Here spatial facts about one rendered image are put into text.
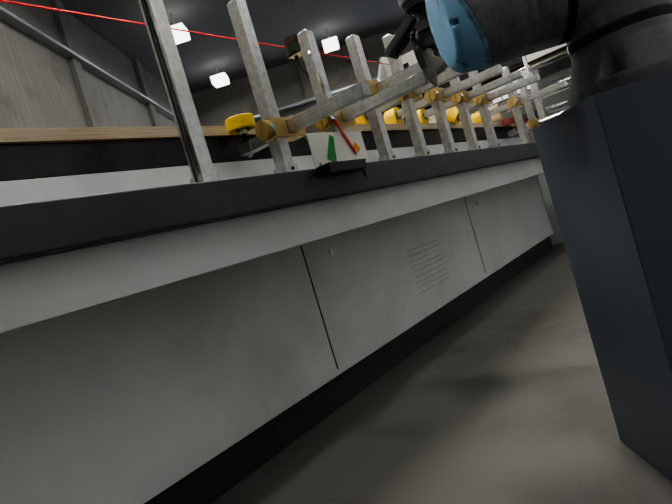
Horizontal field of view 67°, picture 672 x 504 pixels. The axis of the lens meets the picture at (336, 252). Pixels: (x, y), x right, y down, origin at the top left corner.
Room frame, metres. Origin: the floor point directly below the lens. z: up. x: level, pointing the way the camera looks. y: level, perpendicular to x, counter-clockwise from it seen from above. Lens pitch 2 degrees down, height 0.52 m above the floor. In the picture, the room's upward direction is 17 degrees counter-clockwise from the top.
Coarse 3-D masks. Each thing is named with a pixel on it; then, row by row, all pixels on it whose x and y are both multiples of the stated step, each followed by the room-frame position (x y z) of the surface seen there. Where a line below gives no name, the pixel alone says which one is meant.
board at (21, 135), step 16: (0, 128) 1.00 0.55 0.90; (16, 128) 1.02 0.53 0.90; (32, 128) 1.04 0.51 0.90; (48, 128) 1.07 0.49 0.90; (64, 128) 1.09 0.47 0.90; (80, 128) 1.12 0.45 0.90; (96, 128) 1.15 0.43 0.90; (112, 128) 1.18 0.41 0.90; (128, 128) 1.21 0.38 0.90; (144, 128) 1.24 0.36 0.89; (160, 128) 1.28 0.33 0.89; (176, 128) 1.31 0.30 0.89; (208, 128) 1.39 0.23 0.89; (224, 128) 1.44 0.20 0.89; (304, 128) 1.71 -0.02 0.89; (352, 128) 1.92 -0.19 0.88; (368, 128) 2.01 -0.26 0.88; (400, 128) 2.20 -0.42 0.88; (432, 128) 2.44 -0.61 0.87; (0, 144) 1.00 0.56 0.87
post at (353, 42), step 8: (352, 40) 1.68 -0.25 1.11; (352, 48) 1.68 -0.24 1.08; (360, 48) 1.69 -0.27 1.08; (352, 56) 1.69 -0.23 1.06; (360, 56) 1.68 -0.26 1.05; (352, 64) 1.69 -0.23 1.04; (360, 64) 1.68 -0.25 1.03; (360, 72) 1.68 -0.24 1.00; (368, 72) 1.69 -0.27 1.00; (360, 80) 1.69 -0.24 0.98; (368, 112) 1.69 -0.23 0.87; (376, 112) 1.67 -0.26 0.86; (376, 120) 1.68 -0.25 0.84; (376, 128) 1.68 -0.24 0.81; (384, 128) 1.69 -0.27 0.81; (376, 136) 1.69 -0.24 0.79; (384, 136) 1.68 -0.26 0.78; (376, 144) 1.69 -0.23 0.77; (384, 144) 1.67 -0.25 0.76; (384, 152) 1.68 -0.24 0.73; (392, 152) 1.70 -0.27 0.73
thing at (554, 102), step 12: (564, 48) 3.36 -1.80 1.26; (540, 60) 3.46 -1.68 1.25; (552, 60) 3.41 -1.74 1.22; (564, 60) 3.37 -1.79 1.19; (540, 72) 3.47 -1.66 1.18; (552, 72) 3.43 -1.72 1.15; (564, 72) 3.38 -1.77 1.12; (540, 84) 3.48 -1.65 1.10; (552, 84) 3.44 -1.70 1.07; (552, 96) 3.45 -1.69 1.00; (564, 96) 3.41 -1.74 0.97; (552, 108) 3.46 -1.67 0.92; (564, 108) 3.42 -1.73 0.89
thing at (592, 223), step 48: (624, 96) 0.69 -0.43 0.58; (576, 144) 0.78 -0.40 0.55; (624, 144) 0.69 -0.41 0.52; (576, 192) 0.83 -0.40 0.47; (624, 192) 0.69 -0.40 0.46; (576, 240) 0.88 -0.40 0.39; (624, 240) 0.72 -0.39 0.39; (624, 288) 0.76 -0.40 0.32; (624, 336) 0.80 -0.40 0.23; (624, 384) 0.85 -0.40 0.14; (624, 432) 0.91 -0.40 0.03
